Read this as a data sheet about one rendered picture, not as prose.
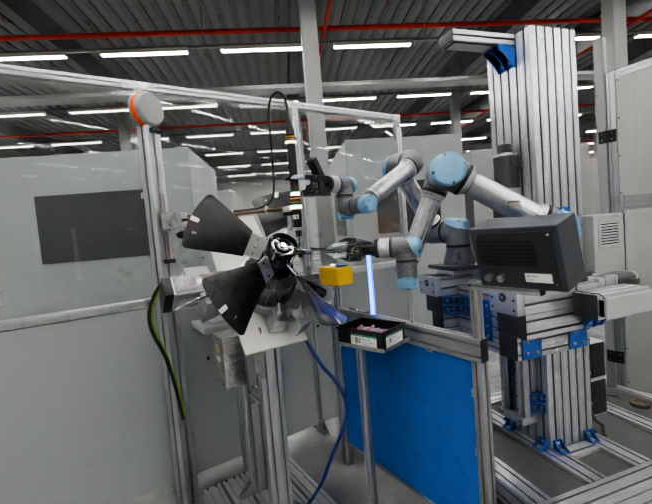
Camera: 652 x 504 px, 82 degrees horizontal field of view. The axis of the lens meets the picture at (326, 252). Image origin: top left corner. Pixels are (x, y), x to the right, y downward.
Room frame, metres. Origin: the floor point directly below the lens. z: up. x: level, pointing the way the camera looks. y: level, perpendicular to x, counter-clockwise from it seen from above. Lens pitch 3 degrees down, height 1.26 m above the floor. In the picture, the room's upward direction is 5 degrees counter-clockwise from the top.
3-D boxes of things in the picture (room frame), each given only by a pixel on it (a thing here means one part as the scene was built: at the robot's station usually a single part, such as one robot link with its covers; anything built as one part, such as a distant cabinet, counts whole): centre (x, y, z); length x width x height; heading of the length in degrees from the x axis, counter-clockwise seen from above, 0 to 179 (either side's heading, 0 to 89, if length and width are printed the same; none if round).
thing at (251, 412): (1.71, 0.40, 0.58); 0.09 x 0.05 x 1.15; 123
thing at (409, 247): (1.38, -0.29, 1.17); 0.11 x 0.08 x 0.09; 70
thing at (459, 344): (1.61, -0.25, 0.82); 0.90 x 0.04 x 0.08; 33
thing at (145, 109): (1.78, 0.77, 1.88); 0.16 x 0.07 x 0.16; 158
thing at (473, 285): (1.16, -0.54, 1.04); 0.24 x 0.03 x 0.03; 33
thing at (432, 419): (1.61, -0.25, 0.45); 0.82 x 0.02 x 0.66; 33
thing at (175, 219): (1.74, 0.68, 1.36); 0.10 x 0.07 x 0.09; 68
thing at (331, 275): (1.94, -0.04, 1.02); 0.16 x 0.10 x 0.11; 33
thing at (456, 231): (1.91, -0.66, 1.20); 0.13 x 0.12 x 0.14; 33
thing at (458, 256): (1.90, -0.67, 1.09); 0.15 x 0.15 x 0.10
